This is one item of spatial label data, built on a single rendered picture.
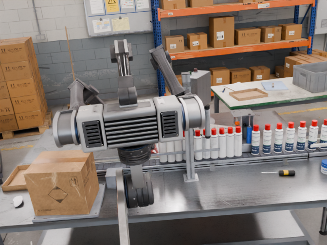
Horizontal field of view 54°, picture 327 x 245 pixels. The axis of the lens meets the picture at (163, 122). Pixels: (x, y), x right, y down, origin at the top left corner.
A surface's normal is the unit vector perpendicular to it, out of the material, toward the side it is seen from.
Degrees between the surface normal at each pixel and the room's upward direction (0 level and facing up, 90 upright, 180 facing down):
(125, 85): 44
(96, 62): 90
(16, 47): 89
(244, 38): 90
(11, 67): 89
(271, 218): 0
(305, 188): 0
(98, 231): 0
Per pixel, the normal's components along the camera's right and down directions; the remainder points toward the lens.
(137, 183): 0.15, 0.37
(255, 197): -0.07, -0.92
